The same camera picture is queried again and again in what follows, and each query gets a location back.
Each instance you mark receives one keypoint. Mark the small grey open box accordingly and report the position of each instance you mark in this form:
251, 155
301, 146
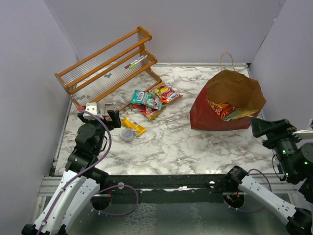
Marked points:
108, 107

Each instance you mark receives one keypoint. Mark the yellow snack bar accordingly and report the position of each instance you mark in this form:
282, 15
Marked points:
131, 124

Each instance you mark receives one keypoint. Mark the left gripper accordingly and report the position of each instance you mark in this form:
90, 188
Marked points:
115, 119

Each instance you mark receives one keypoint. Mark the red rice cracker bag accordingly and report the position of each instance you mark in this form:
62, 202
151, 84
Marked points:
221, 109

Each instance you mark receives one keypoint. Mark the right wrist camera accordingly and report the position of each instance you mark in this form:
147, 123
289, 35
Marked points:
306, 134

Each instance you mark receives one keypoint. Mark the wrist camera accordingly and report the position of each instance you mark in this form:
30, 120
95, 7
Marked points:
306, 134
92, 110

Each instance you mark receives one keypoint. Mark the beige snack packet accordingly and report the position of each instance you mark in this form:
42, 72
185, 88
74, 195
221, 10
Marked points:
241, 113

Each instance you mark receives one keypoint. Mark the small red white box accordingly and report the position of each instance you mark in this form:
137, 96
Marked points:
102, 116

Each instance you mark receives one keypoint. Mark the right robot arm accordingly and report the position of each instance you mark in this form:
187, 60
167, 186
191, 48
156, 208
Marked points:
294, 151

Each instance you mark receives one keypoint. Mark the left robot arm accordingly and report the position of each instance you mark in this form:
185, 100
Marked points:
81, 179

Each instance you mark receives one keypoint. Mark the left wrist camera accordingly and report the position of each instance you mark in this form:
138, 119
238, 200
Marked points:
92, 110

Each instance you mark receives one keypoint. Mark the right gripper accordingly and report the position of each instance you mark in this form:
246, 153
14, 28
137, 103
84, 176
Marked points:
276, 129

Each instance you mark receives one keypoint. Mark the orange wooden rack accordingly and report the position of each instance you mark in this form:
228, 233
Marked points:
101, 73

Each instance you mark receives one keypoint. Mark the black mounting rail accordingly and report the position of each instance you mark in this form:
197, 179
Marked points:
166, 189

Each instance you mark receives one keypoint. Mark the teal Fox's candy bag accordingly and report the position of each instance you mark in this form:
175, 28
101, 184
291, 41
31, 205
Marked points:
148, 99

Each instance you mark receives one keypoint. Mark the small clear plastic cup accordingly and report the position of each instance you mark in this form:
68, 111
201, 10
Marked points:
127, 135

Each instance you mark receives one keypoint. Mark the red brown paper bag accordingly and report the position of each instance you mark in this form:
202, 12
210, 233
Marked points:
227, 102

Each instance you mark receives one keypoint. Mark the orange fruit candy bag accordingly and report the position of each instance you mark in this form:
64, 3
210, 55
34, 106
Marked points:
148, 112

